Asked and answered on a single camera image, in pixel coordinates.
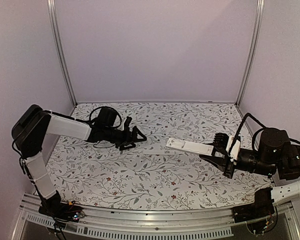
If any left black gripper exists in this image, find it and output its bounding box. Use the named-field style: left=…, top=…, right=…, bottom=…
left=103, top=126, right=147, bottom=151

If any white remote control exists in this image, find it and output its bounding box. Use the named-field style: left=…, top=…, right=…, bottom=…
left=165, top=137, right=207, bottom=155

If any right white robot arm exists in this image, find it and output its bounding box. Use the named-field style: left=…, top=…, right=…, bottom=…
left=199, top=113, right=300, bottom=218

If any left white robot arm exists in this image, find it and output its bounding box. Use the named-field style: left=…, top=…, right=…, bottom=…
left=11, top=104, right=147, bottom=217

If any floral table mat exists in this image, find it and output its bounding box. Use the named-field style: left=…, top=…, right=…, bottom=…
left=46, top=102, right=272, bottom=211

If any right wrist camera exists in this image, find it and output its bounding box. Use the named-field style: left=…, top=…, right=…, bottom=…
left=212, top=132, right=241, bottom=162

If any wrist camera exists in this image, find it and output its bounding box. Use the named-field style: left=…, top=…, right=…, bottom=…
left=212, top=132, right=241, bottom=162
left=123, top=116, right=132, bottom=132

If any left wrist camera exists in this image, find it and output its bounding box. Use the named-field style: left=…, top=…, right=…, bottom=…
left=123, top=116, right=132, bottom=132

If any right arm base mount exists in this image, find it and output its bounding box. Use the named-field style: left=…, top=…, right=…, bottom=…
left=231, top=200, right=275, bottom=223

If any front aluminium rail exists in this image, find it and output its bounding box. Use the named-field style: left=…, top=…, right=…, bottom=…
left=11, top=193, right=300, bottom=240

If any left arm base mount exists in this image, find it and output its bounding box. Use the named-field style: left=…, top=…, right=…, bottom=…
left=38, top=200, right=85, bottom=222

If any right aluminium frame post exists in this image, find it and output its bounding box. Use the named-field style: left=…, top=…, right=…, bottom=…
left=235, top=0, right=265, bottom=107

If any aluminium frame post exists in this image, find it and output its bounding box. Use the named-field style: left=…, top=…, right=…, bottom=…
left=235, top=0, right=265, bottom=107
left=47, top=0, right=78, bottom=107

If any left aluminium frame post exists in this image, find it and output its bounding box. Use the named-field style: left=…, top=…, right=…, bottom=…
left=47, top=0, right=78, bottom=107

